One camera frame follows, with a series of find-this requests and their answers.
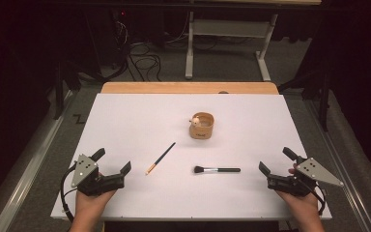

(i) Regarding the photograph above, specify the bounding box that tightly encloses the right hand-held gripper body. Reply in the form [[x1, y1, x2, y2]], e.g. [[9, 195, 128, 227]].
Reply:
[[266, 155, 345, 198]]

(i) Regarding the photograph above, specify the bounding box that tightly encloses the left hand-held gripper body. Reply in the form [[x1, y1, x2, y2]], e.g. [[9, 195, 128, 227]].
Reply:
[[71, 154, 126, 197]]

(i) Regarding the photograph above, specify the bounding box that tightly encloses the thin black gold-ferrule brush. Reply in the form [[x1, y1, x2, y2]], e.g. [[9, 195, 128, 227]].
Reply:
[[145, 141, 177, 176]]

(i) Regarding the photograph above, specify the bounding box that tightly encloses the black powder makeup brush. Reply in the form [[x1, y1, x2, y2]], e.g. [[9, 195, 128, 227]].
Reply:
[[193, 165, 242, 174]]

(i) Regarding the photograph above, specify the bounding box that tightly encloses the beige bear brush holder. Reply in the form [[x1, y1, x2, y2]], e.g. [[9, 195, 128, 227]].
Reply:
[[188, 111, 215, 140]]

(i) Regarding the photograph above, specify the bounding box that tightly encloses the person's left hand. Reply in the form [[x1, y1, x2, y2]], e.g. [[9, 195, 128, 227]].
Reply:
[[73, 172, 118, 218]]

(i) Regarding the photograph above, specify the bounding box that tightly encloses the person's right hand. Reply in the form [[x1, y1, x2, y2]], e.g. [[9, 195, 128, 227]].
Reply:
[[274, 163, 324, 223]]

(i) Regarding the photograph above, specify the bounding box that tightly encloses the white table board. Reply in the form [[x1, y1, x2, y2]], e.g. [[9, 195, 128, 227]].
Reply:
[[50, 93, 332, 221]]

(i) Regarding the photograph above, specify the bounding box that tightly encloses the black metal stand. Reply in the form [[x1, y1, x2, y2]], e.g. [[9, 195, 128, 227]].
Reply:
[[278, 62, 333, 132], [51, 60, 82, 121]]

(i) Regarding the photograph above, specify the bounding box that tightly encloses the wooden table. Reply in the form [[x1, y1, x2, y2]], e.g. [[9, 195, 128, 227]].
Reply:
[[100, 81, 279, 96]]

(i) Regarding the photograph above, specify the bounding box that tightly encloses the aluminium floor rail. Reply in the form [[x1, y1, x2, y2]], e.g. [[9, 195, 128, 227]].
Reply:
[[304, 99, 371, 232], [0, 90, 75, 232]]

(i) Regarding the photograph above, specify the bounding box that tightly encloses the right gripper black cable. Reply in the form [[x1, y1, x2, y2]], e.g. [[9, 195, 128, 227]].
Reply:
[[308, 185, 328, 217]]

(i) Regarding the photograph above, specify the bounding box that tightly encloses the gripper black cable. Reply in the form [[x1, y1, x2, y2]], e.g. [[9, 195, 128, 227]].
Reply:
[[308, 185, 328, 217], [60, 162, 79, 224]]

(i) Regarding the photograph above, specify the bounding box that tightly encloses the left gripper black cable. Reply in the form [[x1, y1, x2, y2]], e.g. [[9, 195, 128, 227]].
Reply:
[[60, 162, 79, 224]]

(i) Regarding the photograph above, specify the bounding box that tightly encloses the tangle of black floor cables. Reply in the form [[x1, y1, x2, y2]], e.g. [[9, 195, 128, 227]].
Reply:
[[114, 18, 162, 83]]

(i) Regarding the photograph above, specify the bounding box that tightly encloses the white metal frame desk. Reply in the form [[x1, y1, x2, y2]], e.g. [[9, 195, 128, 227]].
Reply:
[[185, 0, 323, 82]]

